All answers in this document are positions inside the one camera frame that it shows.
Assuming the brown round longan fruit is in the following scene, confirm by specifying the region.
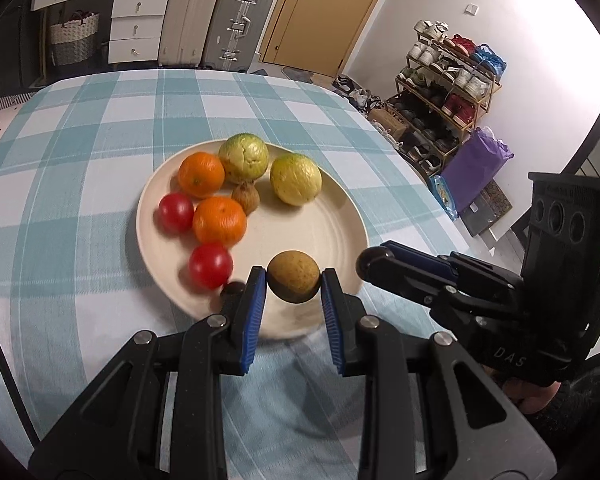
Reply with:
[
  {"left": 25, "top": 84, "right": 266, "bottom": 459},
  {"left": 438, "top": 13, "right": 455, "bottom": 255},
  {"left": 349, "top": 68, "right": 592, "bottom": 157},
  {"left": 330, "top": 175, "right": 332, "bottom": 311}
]
[{"left": 266, "top": 250, "right": 321, "bottom": 304}]

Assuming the yellow-green guava fruit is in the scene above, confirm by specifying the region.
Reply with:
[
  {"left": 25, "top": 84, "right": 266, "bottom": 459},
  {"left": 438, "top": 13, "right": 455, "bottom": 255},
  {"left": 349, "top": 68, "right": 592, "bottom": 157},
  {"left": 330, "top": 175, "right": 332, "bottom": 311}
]
[{"left": 270, "top": 153, "right": 323, "bottom": 207}]

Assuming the small brown kiwi fruit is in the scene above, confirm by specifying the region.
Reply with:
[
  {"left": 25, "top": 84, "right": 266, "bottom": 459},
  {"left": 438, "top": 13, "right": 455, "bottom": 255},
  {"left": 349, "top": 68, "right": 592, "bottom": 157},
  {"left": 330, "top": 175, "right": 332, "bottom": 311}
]
[{"left": 232, "top": 182, "right": 260, "bottom": 216}]

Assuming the dark purple plum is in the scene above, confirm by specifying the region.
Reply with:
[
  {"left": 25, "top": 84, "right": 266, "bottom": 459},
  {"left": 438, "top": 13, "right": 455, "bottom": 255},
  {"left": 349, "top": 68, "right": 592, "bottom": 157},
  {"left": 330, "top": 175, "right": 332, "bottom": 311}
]
[
  {"left": 355, "top": 246, "right": 393, "bottom": 283},
  {"left": 220, "top": 281, "right": 246, "bottom": 304}
]

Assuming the orange tangerine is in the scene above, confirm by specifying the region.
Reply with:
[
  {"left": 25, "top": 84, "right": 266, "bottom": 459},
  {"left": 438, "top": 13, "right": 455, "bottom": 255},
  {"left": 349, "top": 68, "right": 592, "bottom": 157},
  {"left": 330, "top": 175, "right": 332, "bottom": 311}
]
[
  {"left": 178, "top": 152, "right": 225, "bottom": 200},
  {"left": 193, "top": 196, "right": 247, "bottom": 248}
]

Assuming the red tomato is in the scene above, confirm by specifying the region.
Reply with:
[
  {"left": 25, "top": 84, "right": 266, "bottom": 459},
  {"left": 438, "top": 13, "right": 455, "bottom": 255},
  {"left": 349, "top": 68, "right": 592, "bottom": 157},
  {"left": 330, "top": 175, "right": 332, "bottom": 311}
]
[
  {"left": 188, "top": 243, "right": 234, "bottom": 290},
  {"left": 158, "top": 193, "right": 195, "bottom": 234}
]

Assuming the person's right hand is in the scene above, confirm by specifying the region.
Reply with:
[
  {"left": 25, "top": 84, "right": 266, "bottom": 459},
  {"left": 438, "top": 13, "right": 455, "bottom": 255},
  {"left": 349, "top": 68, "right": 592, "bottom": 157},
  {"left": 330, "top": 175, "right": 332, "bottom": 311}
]
[{"left": 483, "top": 366, "right": 562, "bottom": 415}]

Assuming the purple bag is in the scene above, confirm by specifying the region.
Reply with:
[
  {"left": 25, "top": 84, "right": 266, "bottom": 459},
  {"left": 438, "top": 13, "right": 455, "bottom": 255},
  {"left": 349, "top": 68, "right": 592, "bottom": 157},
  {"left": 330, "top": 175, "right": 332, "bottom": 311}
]
[{"left": 441, "top": 127, "right": 514, "bottom": 214}]

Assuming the cream round plate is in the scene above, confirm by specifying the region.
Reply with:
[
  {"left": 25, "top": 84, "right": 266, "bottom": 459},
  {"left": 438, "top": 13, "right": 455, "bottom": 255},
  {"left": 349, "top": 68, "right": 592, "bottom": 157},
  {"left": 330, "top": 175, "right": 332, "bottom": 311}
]
[{"left": 136, "top": 140, "right": 368, "bottom": 320}]

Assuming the metal shoe rack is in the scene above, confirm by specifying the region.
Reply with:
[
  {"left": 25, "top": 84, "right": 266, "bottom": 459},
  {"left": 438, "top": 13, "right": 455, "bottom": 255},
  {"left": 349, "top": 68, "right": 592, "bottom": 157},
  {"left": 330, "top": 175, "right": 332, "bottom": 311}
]
[{"left": 387, "top": 20, "right": 507, "bottom": 177}]

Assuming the yellow wooden door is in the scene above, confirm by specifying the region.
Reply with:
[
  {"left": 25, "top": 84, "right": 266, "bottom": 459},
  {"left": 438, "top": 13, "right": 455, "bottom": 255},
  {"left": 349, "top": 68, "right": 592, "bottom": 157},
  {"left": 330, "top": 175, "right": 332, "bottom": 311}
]
[{"left": 258, "top": 0, "right": 378, "bottom": 76}]

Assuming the silver hard suitcase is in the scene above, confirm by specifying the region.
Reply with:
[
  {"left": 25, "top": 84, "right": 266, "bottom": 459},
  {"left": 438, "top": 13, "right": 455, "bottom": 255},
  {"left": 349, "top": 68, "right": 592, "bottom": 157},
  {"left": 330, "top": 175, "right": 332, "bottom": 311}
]
[{"left": 200, "top": 0, "right": 274, "bottom": 73}]

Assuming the beige hard suitcase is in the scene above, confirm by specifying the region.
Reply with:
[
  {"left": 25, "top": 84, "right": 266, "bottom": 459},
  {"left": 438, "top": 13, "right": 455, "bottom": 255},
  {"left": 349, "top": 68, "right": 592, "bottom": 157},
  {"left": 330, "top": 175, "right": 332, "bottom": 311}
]
[{"left": 158, "top": 0, "right": 216, "bottom": 67}]

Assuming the white drawer desk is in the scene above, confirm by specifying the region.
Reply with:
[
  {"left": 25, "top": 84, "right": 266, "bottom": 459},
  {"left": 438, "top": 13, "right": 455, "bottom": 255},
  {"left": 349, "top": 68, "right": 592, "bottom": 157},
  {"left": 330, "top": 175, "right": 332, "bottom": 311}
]
[{"left": 31, "top": 0, "right": 168, "bottom": 65}]

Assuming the woven laundry basket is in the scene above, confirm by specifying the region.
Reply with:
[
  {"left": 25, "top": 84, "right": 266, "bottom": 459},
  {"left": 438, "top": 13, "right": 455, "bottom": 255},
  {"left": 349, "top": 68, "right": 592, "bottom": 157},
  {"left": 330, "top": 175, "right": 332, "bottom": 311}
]
[{"left": 48, "top": 11, "right": 99, "bottom": 66}]

